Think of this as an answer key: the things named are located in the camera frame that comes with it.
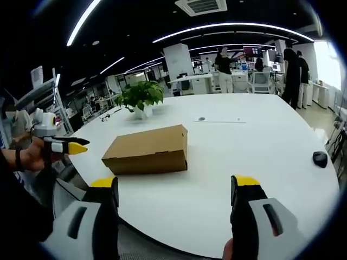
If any person's right hand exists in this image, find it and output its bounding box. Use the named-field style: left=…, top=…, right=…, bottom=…
left=222, top=238, right=234, bottom=260

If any white ceiling air vent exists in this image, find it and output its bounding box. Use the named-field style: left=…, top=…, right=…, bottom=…
left=175, top=0, right=228, bottom=16

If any black wristband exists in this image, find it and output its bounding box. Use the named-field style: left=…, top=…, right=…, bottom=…
left=15, top=148, right=24, bottom=172

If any person's left hand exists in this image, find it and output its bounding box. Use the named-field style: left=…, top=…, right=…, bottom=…
left=21, top=137, right=65, bottom=172

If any white mesh chair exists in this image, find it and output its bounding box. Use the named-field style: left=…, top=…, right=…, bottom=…
left=249, top=70, right=273, bottom=94

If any wall screen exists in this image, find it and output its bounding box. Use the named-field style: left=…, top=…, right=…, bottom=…
left=243, top=45, right=264, bottom=58

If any black computer mouse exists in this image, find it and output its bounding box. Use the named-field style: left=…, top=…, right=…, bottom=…
left=312, top=151, right=329, bottom=168

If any metal storage shelf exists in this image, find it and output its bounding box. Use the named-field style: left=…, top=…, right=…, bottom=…
left=15, top=66, right=74, bottom=136

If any white standing desk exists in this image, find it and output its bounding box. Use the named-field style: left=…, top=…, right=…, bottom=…
left=167, top=73, right=215, bottom=96

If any green potted plant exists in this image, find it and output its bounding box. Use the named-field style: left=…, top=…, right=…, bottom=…
left=114, top=80, right=165, bottom=119

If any brown cardboard shoe box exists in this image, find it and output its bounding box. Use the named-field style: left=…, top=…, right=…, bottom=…
left=101, top=124, right=189, bottom=176

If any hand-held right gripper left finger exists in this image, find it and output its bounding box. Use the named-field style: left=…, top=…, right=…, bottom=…
left=44, top=175, right=120, bottom=260

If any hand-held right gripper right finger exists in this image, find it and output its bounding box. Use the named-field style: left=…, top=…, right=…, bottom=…
left=229, top=174, right=309, bottom=260

